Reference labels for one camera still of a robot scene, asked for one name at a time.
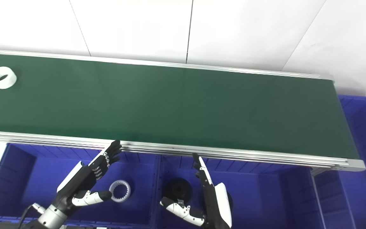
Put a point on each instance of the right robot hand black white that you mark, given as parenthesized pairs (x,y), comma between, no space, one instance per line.
(216,206)

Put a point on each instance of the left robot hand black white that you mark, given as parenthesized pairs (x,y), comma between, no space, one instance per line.
(78,183)

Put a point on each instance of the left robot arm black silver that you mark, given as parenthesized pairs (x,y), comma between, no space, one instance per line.
(52,218)

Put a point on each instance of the black round gear part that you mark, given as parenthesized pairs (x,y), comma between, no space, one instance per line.
(178,188)

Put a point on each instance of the blue plastic bin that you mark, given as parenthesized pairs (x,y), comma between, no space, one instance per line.
(259,197)
(361,152)
(27,178)

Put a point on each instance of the green conveyor belt aluminium frame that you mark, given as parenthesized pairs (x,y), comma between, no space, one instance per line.
(176,105)

